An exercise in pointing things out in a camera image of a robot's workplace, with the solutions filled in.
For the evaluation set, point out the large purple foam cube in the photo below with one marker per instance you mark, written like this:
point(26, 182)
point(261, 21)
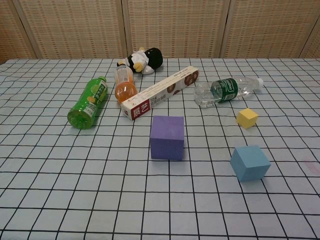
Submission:
point(166, 137)

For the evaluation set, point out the small yellow foam cube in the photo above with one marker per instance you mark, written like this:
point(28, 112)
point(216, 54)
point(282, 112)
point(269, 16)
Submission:
point(247, 118)

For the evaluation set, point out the medium blue foam cube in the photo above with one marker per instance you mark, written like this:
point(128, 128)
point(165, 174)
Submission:
point(250, 163)

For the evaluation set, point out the long white baking paper box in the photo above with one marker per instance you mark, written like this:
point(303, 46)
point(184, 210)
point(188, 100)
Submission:
point(155, 93)

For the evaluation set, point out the orange drink bottle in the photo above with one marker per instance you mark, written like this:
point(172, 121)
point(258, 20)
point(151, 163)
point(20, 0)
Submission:
point(125, 91)

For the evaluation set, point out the black and white plush toy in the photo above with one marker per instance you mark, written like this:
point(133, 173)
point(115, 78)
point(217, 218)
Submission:
point(152, 58)

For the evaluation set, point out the clear water bottle green label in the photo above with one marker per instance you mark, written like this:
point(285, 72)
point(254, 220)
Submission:
point(225, 91)

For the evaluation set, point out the green drink bottle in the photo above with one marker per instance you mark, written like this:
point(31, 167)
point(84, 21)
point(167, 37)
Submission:
point(87, 105)

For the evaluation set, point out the woven bamboo screen panel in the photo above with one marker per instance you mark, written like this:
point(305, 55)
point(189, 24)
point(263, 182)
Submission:
point(175, 27)
point(267, 27)
point(75, 30)
point(7, 37)
point(315, 47)

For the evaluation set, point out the light blue checked tablecloth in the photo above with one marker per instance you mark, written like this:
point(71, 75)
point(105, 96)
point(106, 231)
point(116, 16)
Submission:
point(75, 187)

